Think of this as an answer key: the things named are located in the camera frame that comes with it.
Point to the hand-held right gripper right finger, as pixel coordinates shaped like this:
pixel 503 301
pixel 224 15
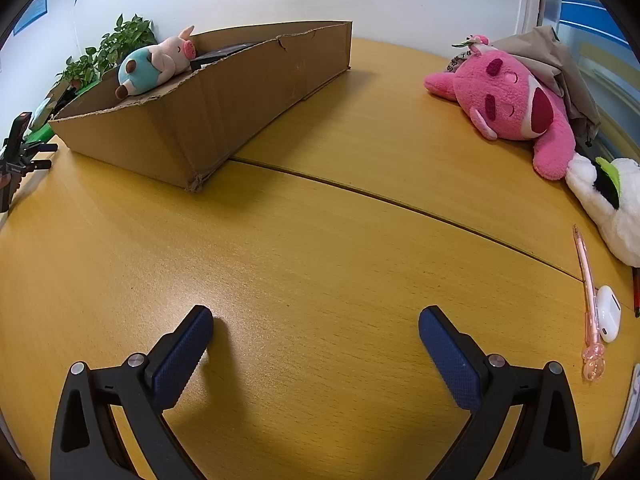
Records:
pixel 450 360

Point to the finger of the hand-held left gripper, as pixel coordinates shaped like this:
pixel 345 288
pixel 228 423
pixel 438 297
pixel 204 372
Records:
pixel 42 147
pixel 40 164

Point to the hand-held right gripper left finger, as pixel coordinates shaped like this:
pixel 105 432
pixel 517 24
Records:
pixel 180 360

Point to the pink pig plush toy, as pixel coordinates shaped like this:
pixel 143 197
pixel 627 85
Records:
pixel 150 62

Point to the brown cardboard box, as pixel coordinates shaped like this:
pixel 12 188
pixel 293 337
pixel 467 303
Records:
pixel 225 110

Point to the black product box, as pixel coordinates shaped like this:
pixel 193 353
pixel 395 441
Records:
pixel 220 54

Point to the wooden desktop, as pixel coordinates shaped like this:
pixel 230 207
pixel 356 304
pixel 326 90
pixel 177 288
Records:
pixel 320 260

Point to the green planter box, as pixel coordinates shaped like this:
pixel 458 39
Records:
pixel 40 133

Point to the leafy green potted plant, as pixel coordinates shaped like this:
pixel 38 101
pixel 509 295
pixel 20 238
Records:
pixel 127 40
pixel 77 70

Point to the pink pen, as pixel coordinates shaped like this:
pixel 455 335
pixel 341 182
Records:
pixel 590 300

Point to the white earbuds case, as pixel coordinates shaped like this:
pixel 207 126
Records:
pixel 607 312

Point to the red pencil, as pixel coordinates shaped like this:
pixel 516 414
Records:
pixel 636 295

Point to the white panda plush toy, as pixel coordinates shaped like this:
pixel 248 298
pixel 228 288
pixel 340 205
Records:
pixel 615 220

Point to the pink bear plush toy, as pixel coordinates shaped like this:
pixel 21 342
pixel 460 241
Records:
pixel 500 90

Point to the beige printed cloth bag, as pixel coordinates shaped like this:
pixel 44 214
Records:
pixel 550 55

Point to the blue wall poster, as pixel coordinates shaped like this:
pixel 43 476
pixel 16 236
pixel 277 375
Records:
pixel 35 7

